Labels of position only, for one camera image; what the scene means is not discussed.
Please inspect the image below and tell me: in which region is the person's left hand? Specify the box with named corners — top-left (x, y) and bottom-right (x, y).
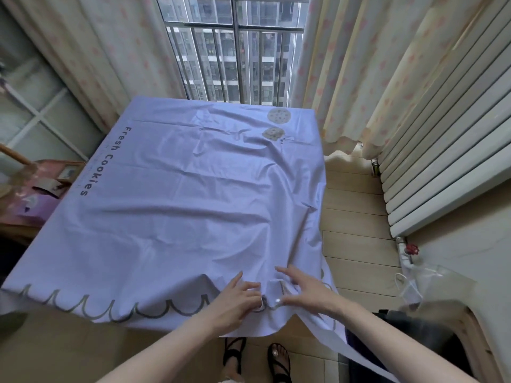
top-left (199, 271), bottom-right (264, 338)

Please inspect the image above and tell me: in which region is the person's right hand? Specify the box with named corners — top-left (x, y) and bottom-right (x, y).
top-left (275, 265), bottom-right (345, 320)

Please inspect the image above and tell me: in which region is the lavender printed cloth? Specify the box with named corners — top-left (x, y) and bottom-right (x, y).
top-left (0, 95), bottom-right (394, 383)

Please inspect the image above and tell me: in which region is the person's left forearm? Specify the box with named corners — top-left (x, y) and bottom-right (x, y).
top-left (96, 315), bottom-right (225, 383)

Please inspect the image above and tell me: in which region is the person's right forearm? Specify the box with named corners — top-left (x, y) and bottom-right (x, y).
top-left (336, 296), bottom-right (476, 383)

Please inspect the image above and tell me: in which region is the white radiator pipe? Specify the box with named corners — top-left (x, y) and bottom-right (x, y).
top-left (394, 235), bottom-right (420, 277)

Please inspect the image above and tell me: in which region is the clear plastic bag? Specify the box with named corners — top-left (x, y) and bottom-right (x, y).
top-left (395, 265), bottom-right (478, 312)

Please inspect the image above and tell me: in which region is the wooden furniture edge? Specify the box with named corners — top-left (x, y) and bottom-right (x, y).
top-left (449, 302), bottom-right (511, 383)

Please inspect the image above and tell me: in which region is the white panel radiator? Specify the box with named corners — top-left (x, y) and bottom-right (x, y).
top-left (377, 72), bottom-right (511, 239)

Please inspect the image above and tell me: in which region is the window with metal railing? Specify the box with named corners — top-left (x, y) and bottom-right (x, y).
top-left (156, 0), bottom-right (311, 108)

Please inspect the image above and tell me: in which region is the pink cardboard box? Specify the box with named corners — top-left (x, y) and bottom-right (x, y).
top-left (0, 159), bottom-right (87, 228)

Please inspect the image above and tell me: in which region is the cream floral curtain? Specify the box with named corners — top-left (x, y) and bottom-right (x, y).
top-left (0, 0), bottom-right (188, 135)
top-left (287, 0), bottom-right (511, 161)

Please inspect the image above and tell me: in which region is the wooden stick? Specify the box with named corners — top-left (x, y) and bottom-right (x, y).
top-left (0, 143), bottom-right (33, 167)

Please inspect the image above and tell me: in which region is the white framed glass door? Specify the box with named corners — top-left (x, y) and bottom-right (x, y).
top-left (0, 4), bottom-right (105, 185)

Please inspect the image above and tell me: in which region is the black strappy sandal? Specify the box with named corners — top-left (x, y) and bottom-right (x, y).
top-left (222, 336), bottom-right (247, 383)
top-left (267, 342), bottom-right (295, 383)

